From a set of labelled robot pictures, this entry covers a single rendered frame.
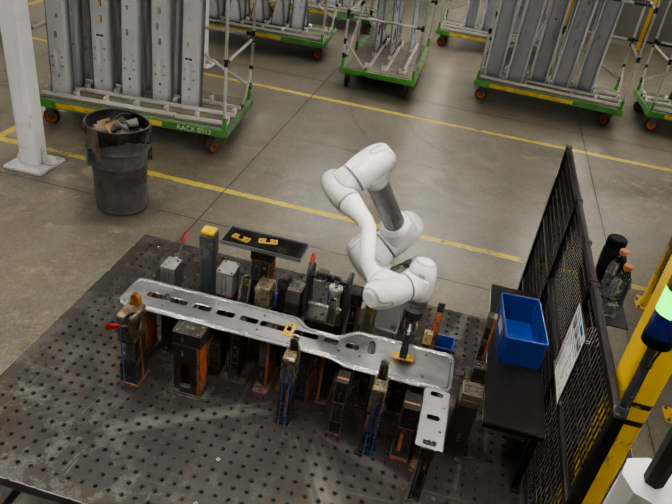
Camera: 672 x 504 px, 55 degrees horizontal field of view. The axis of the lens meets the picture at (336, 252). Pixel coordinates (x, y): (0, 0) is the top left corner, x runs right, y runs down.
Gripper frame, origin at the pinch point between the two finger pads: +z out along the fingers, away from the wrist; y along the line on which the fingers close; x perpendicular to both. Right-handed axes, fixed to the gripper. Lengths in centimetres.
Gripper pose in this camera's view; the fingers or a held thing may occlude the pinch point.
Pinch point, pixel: (404, 348)
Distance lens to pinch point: 253.7
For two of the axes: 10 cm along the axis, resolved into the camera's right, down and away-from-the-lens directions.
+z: -1.2, 8.4, 5.3
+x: 9.6, 2.3, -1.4
